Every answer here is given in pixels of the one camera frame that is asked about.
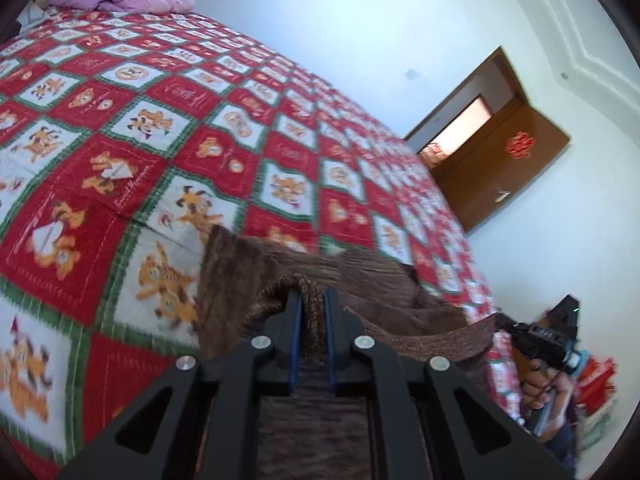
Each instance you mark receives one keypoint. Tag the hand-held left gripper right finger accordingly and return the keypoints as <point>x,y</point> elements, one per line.
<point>330,340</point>

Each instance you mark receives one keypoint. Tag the red door decoration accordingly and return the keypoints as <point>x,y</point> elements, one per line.
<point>519,145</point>

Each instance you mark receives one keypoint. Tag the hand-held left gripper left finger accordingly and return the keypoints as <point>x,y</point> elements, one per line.
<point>296,340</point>

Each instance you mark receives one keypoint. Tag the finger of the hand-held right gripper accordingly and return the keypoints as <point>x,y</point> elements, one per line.
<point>512,327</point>

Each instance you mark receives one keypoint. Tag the white wall switch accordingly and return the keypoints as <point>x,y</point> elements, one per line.
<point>411,74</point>

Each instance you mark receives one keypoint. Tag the red checkered printed bedspread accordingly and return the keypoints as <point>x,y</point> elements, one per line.
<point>150,160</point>

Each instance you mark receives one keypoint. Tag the brown wooden door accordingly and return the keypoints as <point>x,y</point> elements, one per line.
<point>500,180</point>

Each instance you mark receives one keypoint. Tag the brown knitted sweater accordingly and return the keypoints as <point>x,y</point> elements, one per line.
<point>360,280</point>

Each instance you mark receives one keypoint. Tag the person's right hand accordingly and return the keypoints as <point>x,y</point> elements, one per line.
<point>542,392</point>

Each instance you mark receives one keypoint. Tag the brown door frame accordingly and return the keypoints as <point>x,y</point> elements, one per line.
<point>492,62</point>

